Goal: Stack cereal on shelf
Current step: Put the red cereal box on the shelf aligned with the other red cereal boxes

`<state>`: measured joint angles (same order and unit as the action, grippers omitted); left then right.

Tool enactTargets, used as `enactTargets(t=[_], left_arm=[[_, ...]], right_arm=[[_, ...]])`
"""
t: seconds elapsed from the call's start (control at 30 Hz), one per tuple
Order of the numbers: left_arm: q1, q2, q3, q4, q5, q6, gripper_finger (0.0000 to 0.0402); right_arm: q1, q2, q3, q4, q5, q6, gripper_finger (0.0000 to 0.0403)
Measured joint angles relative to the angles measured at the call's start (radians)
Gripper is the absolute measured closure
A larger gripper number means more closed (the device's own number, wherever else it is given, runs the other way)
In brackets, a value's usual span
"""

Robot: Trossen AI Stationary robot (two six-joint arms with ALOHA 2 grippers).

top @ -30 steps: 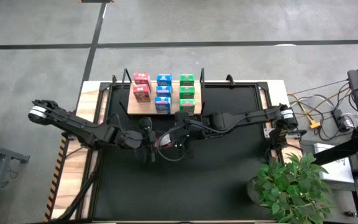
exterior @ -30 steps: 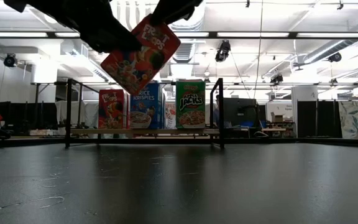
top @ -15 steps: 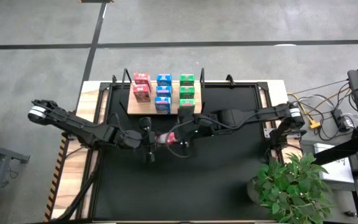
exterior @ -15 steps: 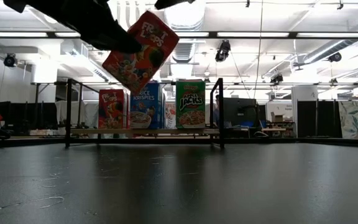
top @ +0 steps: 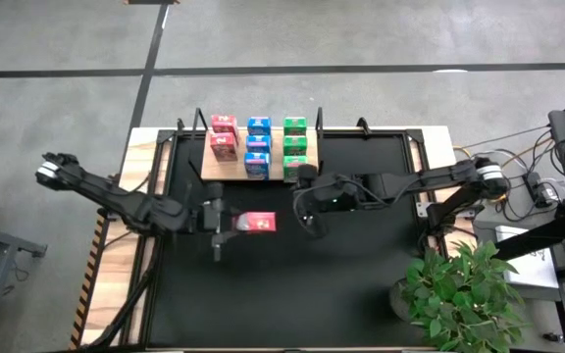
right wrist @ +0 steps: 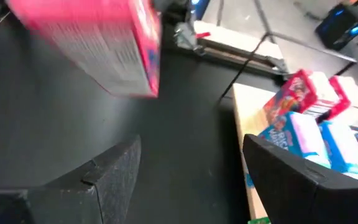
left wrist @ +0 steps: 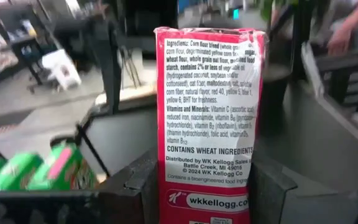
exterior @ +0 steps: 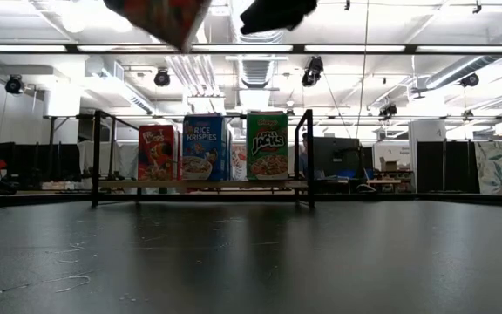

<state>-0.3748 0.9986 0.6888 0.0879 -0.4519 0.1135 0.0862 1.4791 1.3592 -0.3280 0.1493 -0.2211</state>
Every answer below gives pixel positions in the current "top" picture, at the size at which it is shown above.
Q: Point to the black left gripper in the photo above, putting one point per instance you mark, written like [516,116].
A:
[209,216]

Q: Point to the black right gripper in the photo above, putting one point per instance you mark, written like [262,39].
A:
[339,193]

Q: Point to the green Apple Jacks cereal box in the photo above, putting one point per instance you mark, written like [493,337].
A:
[292,169]
[294,125]
[294,145]

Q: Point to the red Froot Loops cereal box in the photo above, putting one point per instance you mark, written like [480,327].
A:
[223,146]
[258,221]
[224,123]

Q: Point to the blue Rice Krispies cereal box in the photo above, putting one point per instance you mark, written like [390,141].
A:
[259,125]
[257,165]
[259,143]

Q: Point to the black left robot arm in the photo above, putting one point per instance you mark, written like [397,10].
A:
[106,196]

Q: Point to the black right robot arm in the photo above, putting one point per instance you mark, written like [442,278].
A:
[434,176]

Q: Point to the light wooden shelf board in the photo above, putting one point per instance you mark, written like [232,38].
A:
[223,170]

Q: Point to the black table mat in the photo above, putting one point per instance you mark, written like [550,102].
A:
[243,323]

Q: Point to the dark plant pot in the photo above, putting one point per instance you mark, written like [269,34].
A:
[397,299]

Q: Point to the green leafy plant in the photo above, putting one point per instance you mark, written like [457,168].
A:
[459,294]

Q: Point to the black power adapter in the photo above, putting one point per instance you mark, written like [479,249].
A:
[540,193]

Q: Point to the brown flat floor object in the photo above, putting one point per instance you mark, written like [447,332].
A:
[152,1]

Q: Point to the white paper sheet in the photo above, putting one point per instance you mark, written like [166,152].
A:
[532,269]

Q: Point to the small black knob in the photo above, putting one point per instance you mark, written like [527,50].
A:
[552,337]

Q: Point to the black metal shelf frame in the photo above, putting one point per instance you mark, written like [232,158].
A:
[320,117]

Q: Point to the black frame clamp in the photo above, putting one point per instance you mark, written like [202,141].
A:
[180,125]
[362,123]

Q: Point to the black diagonal frame strut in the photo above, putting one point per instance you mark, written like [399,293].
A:
[120,314]
[528,243]

